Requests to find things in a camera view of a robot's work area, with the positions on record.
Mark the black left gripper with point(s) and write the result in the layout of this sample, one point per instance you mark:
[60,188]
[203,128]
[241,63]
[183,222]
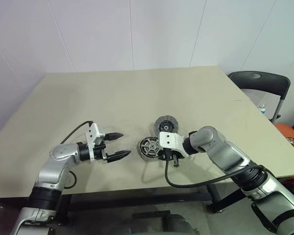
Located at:
[100,150]

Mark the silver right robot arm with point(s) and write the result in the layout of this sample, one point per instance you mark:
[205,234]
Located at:
[220,147]

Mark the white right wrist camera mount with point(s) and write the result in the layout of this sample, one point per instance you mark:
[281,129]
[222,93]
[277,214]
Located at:
[169,140]

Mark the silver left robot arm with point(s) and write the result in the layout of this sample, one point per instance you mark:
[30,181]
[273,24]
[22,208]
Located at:
[49,171]

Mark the black folding chair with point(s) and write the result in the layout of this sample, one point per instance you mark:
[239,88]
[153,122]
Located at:
[259,83]

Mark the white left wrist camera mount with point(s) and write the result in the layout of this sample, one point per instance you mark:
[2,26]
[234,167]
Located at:
[91,134]

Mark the water bottle with blue cap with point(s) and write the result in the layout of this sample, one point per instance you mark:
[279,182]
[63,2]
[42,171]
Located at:
[262,109]

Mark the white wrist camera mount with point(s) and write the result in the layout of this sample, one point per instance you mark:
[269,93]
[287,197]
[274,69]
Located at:
[91,134]
[169,140]

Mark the dark grey rounded housing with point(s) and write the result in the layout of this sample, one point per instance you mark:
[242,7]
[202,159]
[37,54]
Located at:
[178,224]

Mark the black table frame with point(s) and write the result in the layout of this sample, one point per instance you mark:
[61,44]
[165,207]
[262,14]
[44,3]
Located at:
[137,198]

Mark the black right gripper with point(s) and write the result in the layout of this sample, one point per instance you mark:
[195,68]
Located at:
[170,153]

